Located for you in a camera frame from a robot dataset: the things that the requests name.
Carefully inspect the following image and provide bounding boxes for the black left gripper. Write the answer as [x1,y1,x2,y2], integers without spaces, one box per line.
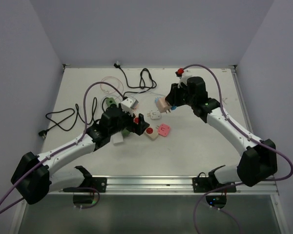
[109,102,148,135]

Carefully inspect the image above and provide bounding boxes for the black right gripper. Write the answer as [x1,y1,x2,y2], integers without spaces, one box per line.
[167,81,196,107]

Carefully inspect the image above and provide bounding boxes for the beige power strip red sockets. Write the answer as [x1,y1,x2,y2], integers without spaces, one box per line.
[143,124,158,140]

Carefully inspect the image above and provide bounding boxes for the white socket adapter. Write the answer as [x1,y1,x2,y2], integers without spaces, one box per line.
[147,109,162,120]

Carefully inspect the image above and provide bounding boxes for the green power strip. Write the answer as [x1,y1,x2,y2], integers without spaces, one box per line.
[104,97,130,137]

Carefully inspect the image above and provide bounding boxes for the pink socket adapter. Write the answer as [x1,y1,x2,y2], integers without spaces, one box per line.
[156,123,171,137]

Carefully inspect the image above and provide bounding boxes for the white USB charger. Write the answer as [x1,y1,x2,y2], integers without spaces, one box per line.
[111,134,124,145]

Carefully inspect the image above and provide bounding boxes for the beige cube socket adapter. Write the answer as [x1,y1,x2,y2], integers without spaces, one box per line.
[156,97,172,113]

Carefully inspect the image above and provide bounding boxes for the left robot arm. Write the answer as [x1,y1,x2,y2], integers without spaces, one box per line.
[11,105,150,205]

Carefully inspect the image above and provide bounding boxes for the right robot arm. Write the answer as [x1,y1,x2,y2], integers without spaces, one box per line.
[165,77,277,191]

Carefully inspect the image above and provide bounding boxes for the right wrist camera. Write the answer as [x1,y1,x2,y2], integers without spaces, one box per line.
[175,68,192,88]

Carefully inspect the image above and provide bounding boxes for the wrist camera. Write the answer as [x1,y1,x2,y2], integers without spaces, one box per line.
[175,68,192,88]
[120,97,139,116]

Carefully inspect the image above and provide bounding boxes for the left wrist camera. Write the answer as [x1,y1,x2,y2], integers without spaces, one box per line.
[120,97,139,116]

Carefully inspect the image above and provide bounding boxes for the aluminium front rail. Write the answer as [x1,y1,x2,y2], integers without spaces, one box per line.
[21,174,279,195]

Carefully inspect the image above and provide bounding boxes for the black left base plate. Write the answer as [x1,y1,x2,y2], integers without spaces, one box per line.
[63,176,107,193]

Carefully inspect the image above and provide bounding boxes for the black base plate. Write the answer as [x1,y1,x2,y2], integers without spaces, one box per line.
[63,176,107,193]
[192,172,235,193]

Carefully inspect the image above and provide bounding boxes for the black loose power cord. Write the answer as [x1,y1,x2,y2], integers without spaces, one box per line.
[38,65,159,139]

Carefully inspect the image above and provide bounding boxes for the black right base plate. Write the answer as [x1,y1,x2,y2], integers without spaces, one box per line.
[192,172,235,193]

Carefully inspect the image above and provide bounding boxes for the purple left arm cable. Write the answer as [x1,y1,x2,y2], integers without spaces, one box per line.
[0,81,125,219]

